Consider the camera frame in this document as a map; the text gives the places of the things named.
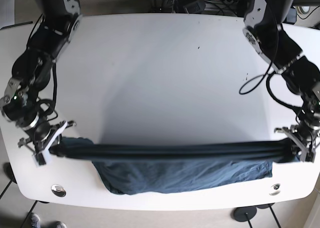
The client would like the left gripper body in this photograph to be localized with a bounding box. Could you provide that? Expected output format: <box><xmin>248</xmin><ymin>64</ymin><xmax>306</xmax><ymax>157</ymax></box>
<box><xmin>273</xmin><ymin>88</ymin><xmax>320</xmax><ymax>161</ymax></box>

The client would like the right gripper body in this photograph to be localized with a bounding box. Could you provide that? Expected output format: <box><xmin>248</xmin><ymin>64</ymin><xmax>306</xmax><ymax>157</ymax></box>
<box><xmin>0</xmin><ymin>78</ymin><xmax>76</xmax><ymax>155</ymax></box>

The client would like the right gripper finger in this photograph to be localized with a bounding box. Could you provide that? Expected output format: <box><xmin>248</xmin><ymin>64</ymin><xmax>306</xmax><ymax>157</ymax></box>
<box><xmin>49</xmin><ymin>135</ymin><xmax>63</xmax><ymax>153</ymax></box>

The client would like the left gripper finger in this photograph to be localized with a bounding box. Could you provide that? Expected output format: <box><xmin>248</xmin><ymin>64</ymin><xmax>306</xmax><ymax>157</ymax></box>
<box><xmin>291</xmin><ymin>143</ymin><xmax>302</xmax><ymax>157</ymax></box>

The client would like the dark blue T-shirt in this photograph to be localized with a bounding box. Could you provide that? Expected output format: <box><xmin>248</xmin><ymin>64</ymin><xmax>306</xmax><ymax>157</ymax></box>
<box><xmin>49</xmin><ymin>137</ymin><xmax>298</xmax><ymax>195</ymax></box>

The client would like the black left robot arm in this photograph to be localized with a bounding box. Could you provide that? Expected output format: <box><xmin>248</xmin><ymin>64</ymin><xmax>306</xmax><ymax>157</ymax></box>
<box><xmin>243</xmin><ymin>0</ymin><xmax>320</xmax><ymax>162</ymax></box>

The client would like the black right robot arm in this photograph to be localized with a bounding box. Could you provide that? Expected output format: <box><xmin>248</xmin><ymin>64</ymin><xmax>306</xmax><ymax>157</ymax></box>
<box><xmin>0</xmin><ymin>0</ymin><xmax>82</xmax><ymax>160</ymax></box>

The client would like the right silver table grommet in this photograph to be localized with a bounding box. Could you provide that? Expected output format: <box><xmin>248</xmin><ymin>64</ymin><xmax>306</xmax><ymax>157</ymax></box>
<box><xmin>268</xmin><ymin>183</ymin><xmax>281</xmax><ymax>196</ymax></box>

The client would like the silver table grommet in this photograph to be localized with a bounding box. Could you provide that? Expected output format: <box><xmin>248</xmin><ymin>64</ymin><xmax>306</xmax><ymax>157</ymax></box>
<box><xmin>268</xmin><ymin>183</ymin><xmax>281</xmax><ymax>196</ymax></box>
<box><xmin>51</xmin><ymin>184</ymin><xmax>67</xmax><ymax>198</ymax></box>

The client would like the left silver table grommet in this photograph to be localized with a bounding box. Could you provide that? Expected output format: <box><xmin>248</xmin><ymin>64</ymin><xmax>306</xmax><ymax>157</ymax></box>
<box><xmin>51</xmin><ymin>184</ymin><xmax>67</xmax><ymax>198</ymax></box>

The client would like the left grey shoe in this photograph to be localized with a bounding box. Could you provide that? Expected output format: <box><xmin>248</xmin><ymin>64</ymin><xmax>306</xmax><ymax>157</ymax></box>
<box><xmin>29</xmin><ymin>213</ymin><xmax>41</xmax><ymax>228</ymax></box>

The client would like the grey shoe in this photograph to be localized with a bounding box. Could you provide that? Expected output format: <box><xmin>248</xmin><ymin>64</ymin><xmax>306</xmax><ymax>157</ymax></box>
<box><xmin>54</xmin><ymin>221</ymin><xmax>67</xmax><ymax>228</ymax></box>
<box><xmin>29</xmin><ymin>213</ymin><xmax>41</xmax><ymax>228</ymax></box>

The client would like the right grey shoe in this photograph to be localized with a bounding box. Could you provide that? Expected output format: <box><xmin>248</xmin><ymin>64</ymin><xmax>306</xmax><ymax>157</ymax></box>
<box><xmin>54</xmin><ymin>221</ymin><xmax>67</xmax><ymax>228</ymax></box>

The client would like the black round stand base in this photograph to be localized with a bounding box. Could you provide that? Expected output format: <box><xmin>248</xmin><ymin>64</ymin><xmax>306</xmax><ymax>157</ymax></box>
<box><xmin>232</xmin><ymin>206</ymin><xmax>257</xmax><ymax>223</ymax></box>

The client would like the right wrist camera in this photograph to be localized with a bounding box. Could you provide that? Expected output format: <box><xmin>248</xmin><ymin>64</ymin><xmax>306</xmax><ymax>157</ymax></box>
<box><xmin>32</xmin><ymin>151</ymin><xmax>52</xmax><ymax>167</ymax></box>

